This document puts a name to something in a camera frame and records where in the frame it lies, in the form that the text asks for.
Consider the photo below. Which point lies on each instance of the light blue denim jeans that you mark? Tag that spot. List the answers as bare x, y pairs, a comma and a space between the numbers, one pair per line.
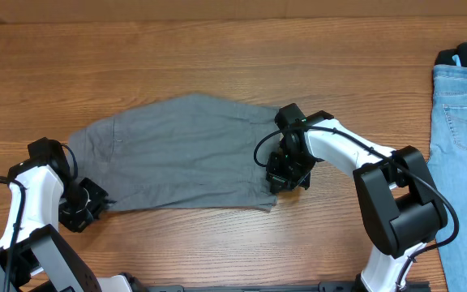
448, 162

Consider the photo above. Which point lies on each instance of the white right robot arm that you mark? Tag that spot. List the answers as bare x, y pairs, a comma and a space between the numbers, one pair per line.
400, 206

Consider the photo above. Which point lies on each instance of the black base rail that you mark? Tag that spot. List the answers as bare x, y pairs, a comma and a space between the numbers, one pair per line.
254, 288

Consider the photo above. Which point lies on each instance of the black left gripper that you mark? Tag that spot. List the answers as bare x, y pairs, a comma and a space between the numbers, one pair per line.
79, 224

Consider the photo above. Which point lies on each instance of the grey cargo shorts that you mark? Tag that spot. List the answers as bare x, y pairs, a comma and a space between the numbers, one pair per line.
194, 151

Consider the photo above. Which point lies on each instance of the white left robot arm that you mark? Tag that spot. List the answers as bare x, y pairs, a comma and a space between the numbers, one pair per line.
46, 193

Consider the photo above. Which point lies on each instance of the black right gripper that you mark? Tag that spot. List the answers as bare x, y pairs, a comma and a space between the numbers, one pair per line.
281, 180

